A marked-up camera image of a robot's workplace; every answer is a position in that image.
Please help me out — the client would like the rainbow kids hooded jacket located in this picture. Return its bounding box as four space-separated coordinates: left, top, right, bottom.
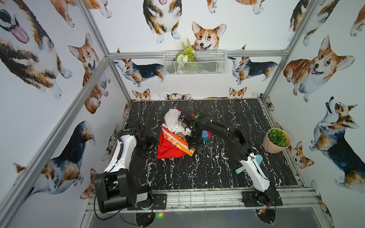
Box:
157 109 195 159

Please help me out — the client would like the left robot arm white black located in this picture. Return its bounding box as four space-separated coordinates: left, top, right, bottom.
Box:
93 127 157 213

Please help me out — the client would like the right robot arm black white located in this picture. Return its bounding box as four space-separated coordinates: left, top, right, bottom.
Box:
180 115 279 207

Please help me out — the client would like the light blue toy shovel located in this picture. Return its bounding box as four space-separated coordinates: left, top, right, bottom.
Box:
235 155 263 174

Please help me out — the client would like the green fern with white flower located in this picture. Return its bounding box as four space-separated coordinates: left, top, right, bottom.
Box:
175 39 196 73

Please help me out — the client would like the beige pot green plant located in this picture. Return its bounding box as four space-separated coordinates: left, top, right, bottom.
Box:
262 128 291 154

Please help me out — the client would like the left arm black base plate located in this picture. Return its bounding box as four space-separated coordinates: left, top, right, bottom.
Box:
127 193 167 211

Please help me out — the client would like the white wire wall basket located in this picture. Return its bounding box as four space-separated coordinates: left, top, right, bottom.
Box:
163 50 228 76

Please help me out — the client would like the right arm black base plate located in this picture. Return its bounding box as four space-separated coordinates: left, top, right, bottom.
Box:
241 191 283 207

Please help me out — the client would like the aluminium front rail frame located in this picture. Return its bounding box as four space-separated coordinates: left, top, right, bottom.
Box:
85 187 321 214

